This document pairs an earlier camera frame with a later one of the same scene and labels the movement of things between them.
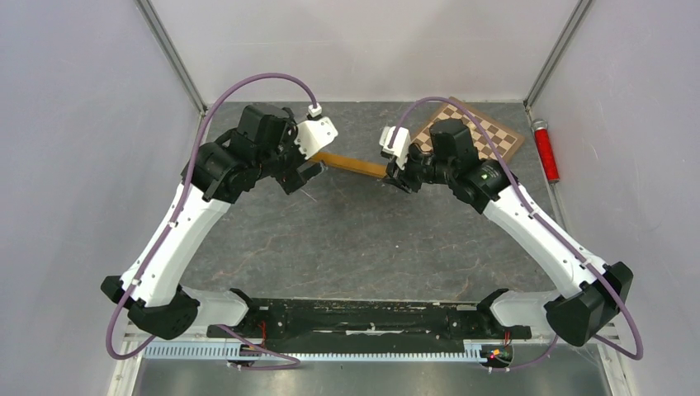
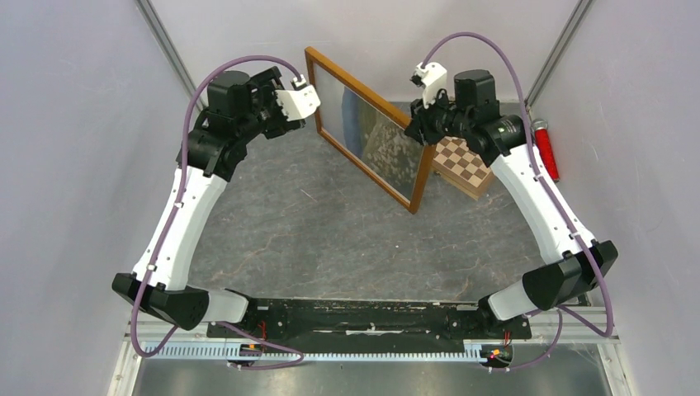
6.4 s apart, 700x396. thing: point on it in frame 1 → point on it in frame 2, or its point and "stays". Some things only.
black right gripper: x=404 y=177 → x=419 y=126
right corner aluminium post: x=556 y=53 stays
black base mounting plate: x=366 y=322 stays
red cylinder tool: x=540 y=129 stays
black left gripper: x=292 y=178 → x=282 y=124
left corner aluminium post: x=172 y=53 stays
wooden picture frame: x=351 y=164 → x=313 y=57
